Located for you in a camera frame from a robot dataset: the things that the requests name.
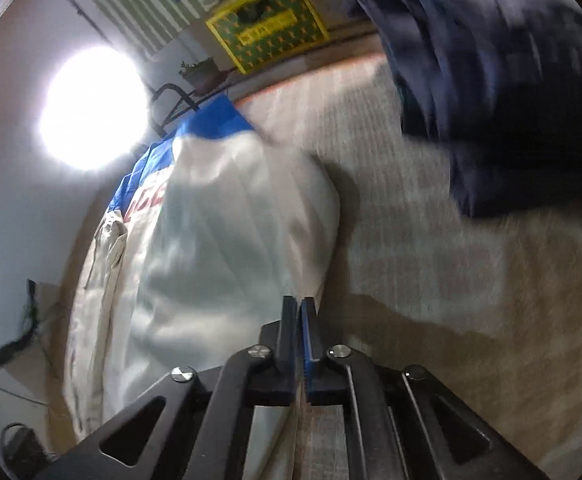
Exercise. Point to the yellow patterned box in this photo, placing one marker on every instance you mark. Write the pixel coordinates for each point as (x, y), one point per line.
(271, 25)

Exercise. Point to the black folding stand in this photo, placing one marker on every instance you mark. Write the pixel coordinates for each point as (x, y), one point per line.
(6, 350)

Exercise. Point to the green striped wall hanging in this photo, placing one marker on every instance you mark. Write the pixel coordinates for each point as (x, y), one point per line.
(126, 10)

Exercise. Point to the white and blue jacket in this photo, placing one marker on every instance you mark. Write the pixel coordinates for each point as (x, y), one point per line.
(211, 260)

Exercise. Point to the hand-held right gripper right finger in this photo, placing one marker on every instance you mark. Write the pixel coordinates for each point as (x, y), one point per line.
(308, 340)

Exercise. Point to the navy puffer jacket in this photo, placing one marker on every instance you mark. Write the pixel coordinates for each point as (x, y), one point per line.
(471, 85)

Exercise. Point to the checked cloth covered table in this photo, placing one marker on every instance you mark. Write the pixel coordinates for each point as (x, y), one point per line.
(421, 285)

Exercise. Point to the small potted plant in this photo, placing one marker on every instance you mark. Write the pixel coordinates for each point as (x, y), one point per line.
(201, 75)

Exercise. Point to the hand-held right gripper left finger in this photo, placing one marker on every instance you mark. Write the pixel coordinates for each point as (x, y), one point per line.
(288, 330)

